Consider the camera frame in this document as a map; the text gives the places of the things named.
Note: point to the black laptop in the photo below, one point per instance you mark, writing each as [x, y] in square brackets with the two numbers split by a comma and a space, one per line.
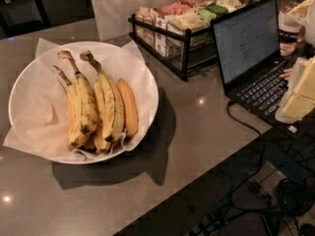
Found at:
[248, 49]

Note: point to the white paper bag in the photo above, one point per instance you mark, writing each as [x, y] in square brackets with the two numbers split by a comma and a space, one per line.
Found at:
[111, 15]

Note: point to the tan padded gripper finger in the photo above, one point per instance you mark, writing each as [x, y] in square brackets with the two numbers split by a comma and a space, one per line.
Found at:
[299, 99]
[301, 17]

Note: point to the white paper liner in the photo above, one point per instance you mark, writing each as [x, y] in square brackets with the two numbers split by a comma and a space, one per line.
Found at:
[36, 115]

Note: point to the black wire snack rack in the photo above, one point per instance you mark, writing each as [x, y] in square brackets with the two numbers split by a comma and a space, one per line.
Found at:
[183, 43]

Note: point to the person's right hand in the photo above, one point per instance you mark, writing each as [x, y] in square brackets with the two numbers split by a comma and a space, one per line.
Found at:
[286, 74]

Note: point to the white bowl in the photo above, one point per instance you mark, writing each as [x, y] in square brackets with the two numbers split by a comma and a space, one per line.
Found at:
[39, 82]

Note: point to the right-bunch yellow banana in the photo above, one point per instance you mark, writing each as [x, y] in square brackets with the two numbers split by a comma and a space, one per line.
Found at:
[114, 110]

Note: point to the spotted yellow banana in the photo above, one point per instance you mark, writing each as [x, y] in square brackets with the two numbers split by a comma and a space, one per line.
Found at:
[87, 107]

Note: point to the smooth orange-yellow banana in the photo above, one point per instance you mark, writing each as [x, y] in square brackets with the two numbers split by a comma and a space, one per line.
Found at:
[130, 108]

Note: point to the long-stem yellow banana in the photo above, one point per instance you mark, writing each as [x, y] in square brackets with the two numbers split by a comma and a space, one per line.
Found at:
[76, 138]

